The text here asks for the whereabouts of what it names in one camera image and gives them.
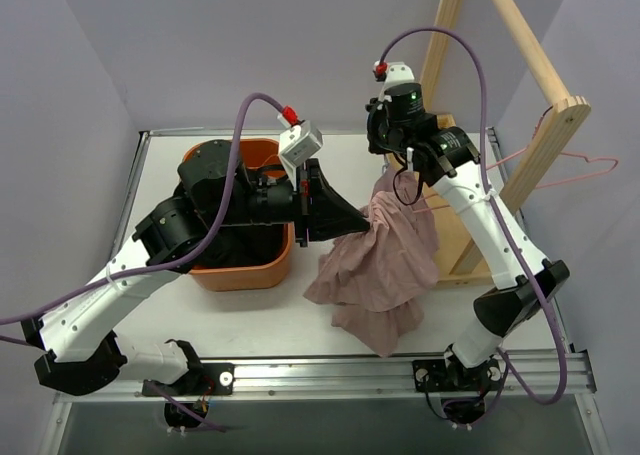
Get pink ruffled skirt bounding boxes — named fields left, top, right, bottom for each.
left=304, top=168, right=439, bottom=357

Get black pleated skirt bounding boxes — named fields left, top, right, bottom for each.
left=195, top=224, right=286, bottom=269

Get pink wire hanger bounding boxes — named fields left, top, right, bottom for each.
left=414, top=103, right=620, bottom=214

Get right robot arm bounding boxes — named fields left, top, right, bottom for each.
left=366, top=81, right=569, bottom=391

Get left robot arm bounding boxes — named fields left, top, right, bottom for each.
left=21, top=140, right=370, bottom=396

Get orange plastic basket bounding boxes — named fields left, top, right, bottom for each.
left=189, top=137, right=294, bottom=292

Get wooden clothes rack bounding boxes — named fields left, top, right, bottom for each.
left=384, top=0, right=592, bottom=287

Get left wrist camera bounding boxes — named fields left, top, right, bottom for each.
left=278, top=121, right=323, bottom=178

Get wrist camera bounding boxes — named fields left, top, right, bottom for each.
left=373, top=61, right=416, bottom=101
left=278, top=121, right=323, bottom=178

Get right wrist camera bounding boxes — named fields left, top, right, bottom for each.
left=373, top=61, right=416, bottom=101

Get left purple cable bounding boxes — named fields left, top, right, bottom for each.
left=0, top=92, right=301, bottom=434

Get purple cable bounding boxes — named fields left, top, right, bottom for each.
left=378, top=27, right=571, bottom=406
left=0, top=92, right=301, bottom=434

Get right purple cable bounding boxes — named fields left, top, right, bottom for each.
left=378, top=27, right=571, bottom=406

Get aluminium mounting rail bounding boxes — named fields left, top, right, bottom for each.
left=52, top=130, right=599, bottom=404

